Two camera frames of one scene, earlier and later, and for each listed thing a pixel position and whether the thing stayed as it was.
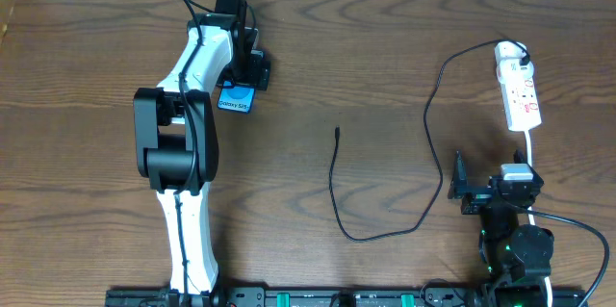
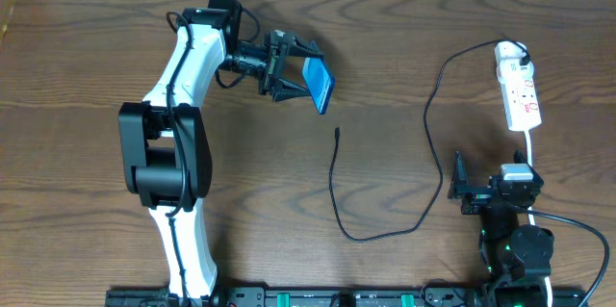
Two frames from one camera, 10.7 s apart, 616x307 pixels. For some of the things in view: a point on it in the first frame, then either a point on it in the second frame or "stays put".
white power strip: (521, 104) stays put
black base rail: (282, 296) stays put
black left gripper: (261, 70) -> (271, 63)
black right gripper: (484, 194) stays put
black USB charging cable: (429, 144) stays put
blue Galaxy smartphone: (236, 98) -> (320, 84)
